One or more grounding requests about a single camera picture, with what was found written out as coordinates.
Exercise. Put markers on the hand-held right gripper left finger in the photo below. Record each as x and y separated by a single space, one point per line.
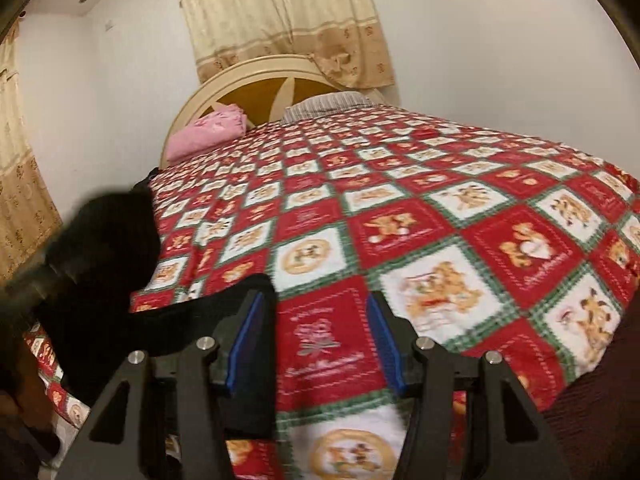
245 345

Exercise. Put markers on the red teddy bear printed blanket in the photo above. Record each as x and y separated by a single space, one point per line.
425 240

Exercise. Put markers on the black pants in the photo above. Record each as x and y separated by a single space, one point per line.
110 260

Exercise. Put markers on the pink pillow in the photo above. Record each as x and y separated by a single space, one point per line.
210 130

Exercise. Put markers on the dark object beside bed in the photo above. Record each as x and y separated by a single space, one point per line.
152 174

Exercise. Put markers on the dark red cloth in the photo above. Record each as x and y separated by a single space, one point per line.
600 410

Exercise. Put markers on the beige floral curtain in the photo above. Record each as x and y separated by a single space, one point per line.
25 200
280 20

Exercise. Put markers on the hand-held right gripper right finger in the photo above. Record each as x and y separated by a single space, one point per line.
387 345

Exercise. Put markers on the cream wooden headboard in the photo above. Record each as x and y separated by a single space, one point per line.
260 90

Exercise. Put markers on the striped pillow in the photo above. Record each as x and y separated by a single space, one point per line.
325 102

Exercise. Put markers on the person's left forearm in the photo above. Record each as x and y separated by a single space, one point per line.
22 395

